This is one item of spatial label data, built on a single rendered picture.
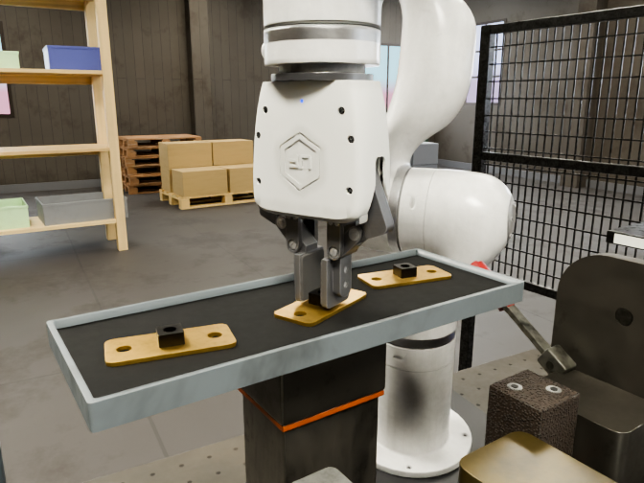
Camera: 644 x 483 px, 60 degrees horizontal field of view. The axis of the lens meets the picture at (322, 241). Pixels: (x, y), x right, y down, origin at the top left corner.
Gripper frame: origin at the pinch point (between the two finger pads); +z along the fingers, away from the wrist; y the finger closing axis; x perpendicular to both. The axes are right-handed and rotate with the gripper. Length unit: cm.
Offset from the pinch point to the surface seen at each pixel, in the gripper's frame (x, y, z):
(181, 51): 603, -697, -88
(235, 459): 27, -38, 49
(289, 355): -8.7, 3.5, 2.5
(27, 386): 81, -228, 119
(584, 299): 18.4, 16.4, 4.1
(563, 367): 15.5, 15.8, 9.9
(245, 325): -6.5, -2.4, 2.6
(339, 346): -5.0, 4.9, 2.9
